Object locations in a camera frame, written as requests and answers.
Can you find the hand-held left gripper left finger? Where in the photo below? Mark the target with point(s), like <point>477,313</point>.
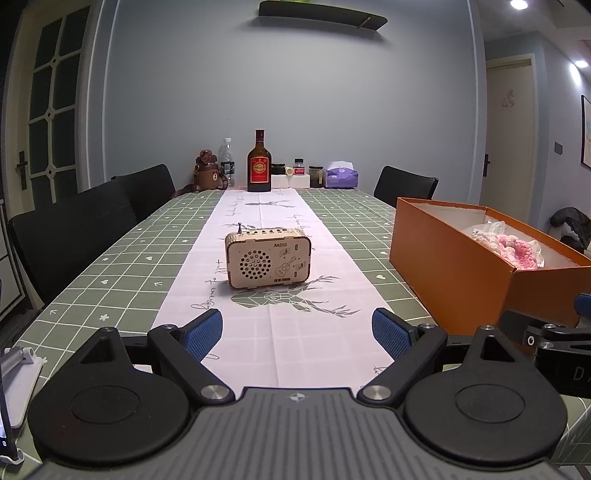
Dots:
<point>203,334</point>

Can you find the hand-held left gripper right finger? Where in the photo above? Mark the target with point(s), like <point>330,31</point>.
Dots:
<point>392,334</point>

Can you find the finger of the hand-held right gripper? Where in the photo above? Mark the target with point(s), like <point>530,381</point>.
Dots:
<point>584,305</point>
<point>519,330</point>

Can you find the orange cardboard box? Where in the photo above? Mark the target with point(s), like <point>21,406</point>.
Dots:
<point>443,277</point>

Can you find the pink white crochet piece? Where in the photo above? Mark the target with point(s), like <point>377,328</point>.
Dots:
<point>517,251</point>

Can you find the clear plastic bag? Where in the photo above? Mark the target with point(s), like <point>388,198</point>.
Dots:
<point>489,228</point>

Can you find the white deer print runner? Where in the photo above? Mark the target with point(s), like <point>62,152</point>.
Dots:
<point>277,323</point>

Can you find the dark clothing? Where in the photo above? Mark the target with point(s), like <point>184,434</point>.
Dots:
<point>570,228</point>

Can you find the wooden radio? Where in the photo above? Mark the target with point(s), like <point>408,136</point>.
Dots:
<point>268,263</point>

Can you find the green grid tablecloth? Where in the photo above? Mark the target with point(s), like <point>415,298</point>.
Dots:
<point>138,258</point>

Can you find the black chair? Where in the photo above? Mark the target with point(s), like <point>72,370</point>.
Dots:
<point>404,187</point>
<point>69,235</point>
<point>147,189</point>

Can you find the brown bear bottle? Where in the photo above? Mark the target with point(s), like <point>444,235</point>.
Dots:
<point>206,173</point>

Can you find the purple tissue pack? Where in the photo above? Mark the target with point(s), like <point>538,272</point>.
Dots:
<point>340,177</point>

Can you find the clear water bottle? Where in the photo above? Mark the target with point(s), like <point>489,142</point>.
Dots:
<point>227,166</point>

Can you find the white box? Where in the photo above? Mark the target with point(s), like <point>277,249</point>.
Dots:
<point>279,181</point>
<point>300,181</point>

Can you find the cream door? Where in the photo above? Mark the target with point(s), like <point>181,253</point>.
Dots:
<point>510,147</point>

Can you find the dark glass jar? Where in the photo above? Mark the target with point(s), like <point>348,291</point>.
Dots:
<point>316,177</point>

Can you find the brown liquor bottle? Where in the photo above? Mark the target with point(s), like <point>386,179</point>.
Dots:
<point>259,168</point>

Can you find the black jar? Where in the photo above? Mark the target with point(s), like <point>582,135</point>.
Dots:
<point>278,169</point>

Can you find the small red label jar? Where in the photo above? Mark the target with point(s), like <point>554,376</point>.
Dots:
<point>299,168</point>

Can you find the silver phone stand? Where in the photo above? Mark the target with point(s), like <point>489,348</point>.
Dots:
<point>21,397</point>

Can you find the glass panel door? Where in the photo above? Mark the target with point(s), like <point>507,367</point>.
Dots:
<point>55,106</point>

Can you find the framed wall picture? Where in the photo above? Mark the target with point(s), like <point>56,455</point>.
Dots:
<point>586,134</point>

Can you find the dark wall shelf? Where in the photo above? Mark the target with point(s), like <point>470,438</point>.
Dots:
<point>323,14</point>

